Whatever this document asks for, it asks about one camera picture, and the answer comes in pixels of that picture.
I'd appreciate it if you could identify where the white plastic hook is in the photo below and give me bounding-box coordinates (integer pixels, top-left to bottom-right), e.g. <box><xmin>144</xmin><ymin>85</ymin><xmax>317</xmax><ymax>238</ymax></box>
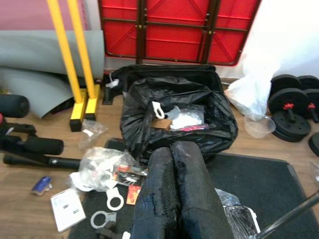
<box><xmin>151</xmin><ymin>101</ymin><xmax>165</xmax><ymax>120</ymax></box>

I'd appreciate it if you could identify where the large clear plastic bag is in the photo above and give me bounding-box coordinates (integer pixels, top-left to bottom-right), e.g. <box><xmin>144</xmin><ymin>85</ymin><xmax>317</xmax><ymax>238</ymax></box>
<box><xmin>69</xmin><ymin>146</ymin><xmax>149</xmax><ymax>192</ymax></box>

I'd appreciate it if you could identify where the black weight plate stack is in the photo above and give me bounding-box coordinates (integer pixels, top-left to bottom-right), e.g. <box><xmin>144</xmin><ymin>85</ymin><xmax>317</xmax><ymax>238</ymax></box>
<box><xmin>271</xmin><ymin>111</ymin><xmax>312</xmax><ymax>143</ymax></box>

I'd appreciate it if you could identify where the clear bubble wrap package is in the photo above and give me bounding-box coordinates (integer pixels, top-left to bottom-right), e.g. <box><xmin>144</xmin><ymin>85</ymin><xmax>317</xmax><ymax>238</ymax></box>
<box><xmin>169</xmin><ymin>104</ymin><xmax>210</xmax><ymax>132</ymax></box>

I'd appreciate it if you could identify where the black trash bag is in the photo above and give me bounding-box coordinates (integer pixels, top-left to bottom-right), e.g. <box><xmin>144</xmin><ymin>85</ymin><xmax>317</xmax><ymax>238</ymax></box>
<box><xmin>120</xmin><ymin>76</ymin><xmax>239</xmax><ymax>166</ymax></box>

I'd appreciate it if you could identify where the pink foam puzzle mat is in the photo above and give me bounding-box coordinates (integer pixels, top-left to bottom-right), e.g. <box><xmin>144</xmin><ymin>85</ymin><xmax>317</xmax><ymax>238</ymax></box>
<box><xmin>0</xmin><ymin>0</ymin><xmax>87</xmax><ymax>31</ymax></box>

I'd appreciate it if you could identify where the grey plastic ring tag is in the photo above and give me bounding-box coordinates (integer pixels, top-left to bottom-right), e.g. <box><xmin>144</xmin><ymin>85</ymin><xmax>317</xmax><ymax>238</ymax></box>
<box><xmin>89</xmin><ymin>210</ymin><xmax>117</xmax><ymax>230</ymax></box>

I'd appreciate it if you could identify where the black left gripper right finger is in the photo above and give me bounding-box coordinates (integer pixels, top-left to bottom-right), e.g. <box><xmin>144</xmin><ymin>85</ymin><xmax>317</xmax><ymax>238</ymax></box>
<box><xmin>171</xmin><ymin>140</ymin><xmax>236</xmax><ymax>239</ymax></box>

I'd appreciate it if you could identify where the clear plastic bowl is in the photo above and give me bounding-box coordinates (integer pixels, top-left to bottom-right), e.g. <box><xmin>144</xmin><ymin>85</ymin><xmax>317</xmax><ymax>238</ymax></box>
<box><xmin>243</xmin><ymin>115</ymin><xmax>277</xmax><ymax>139</ymax></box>

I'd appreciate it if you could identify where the grey rolled exercise mat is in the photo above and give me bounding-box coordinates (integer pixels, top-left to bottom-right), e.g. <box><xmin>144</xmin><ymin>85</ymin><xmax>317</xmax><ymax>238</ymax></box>
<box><xmin>0</xmin><ymin>29</ymin><xmax>105</xmax><ymax>120</ymax></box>

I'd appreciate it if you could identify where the small clear plastic bag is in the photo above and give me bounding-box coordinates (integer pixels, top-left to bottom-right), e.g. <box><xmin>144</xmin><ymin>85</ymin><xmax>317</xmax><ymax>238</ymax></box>
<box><xmin>79</xmin><ymin>119</ymin><xmax>109</xmax><ymax>150</ymax></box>

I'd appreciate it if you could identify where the crumpled shiny plastic film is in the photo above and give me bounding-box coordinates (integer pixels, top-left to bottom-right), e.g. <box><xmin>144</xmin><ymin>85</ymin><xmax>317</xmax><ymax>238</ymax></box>
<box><xmin>216</xmin><ymin>188</ymin><xmax>259</xmax><ymax>239</ymax></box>

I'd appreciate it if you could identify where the black strap piece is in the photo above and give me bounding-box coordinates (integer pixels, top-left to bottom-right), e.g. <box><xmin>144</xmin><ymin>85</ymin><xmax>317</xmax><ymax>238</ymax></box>
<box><xmin>95</xmin><ymin>227</ymin><xmax>117</xmax><ymax>239</ymax></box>

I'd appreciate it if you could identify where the black red printed packet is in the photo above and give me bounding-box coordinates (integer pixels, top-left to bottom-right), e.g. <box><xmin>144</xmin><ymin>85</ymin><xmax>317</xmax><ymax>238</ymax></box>
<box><xmin>113</xmin><ymin>163</ymin><xmax>148</xmax><ymax>187</ymax></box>

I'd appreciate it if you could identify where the small blue packet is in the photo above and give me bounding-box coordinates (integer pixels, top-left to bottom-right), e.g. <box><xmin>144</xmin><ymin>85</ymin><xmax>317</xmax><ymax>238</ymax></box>
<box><xmin>31</xmin><ymin>175</ymin><xmax>53</xmax><ymax>196</ymax></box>

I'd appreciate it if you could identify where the yellow dip bar stand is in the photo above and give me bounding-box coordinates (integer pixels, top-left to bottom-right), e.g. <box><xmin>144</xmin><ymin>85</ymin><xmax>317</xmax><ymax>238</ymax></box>
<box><xmin>46</xmin><ymin>0</ymin><xmax>101</xmax><ymax>132</ymax></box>

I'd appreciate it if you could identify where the brown cardboard piece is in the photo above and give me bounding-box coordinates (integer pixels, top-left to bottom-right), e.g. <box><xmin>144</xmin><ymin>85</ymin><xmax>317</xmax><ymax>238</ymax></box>
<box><xmin>151</xmin><ymin>118</ymin><xmax>173</xmax><ymax>130</ymax></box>

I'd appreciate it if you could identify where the small black stand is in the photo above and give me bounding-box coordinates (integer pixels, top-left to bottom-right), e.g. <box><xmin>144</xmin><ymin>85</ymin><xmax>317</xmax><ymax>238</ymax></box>
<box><xmin>102</xmin><ymin>86</ymin><xmax>117</xmax><ymax>105</ymax></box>

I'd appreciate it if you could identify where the orange card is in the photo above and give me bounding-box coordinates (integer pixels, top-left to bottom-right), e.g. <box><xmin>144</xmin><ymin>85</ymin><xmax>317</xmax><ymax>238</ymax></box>
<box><xmin>126</xmin><ymin>184</ymin><xmax>143</xmax><ymax>205</ymax></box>

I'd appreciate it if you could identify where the black bench frame with rollers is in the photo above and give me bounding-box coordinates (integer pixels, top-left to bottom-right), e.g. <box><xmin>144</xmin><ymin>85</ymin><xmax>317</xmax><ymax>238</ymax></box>
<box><xmin>0</xmin><ymin>94</ymin><xmax>82</xmax><ymax>170</ymax></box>

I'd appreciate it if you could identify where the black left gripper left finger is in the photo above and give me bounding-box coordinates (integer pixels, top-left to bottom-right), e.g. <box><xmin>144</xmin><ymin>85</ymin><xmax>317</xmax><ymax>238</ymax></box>
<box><xmin>129</xmin><ymin>147</ymin><xmax>184</xmax><ymax>239</ymax></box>

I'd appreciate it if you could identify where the black floor mat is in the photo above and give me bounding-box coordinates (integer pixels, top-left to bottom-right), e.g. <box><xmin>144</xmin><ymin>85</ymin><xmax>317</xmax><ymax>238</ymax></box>
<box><xmin>67</xmin><ymin>138</ymin><xmax>319</xmax><ymax>239</ymax></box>

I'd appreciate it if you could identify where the red folding table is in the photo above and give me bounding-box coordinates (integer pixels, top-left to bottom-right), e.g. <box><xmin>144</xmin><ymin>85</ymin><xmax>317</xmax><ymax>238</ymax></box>
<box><xmin>98</xmin><ymin>0</ymin><xmax>262</xmax><ymax>67</ymax></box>

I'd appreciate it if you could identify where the white booklet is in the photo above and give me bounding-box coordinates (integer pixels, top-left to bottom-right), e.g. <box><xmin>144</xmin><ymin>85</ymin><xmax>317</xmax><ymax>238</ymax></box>
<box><xmin>49</xmin><ymin>188</ymin><xmax>87</xmax><ymax>233</ymax></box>

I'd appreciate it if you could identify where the white plastic bag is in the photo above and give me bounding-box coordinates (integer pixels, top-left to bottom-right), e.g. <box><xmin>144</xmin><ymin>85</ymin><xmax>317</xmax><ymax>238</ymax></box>
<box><xmin>225</xmin><ymin>67</ymin><xmax>274</xmax><ymax>121</ymax></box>

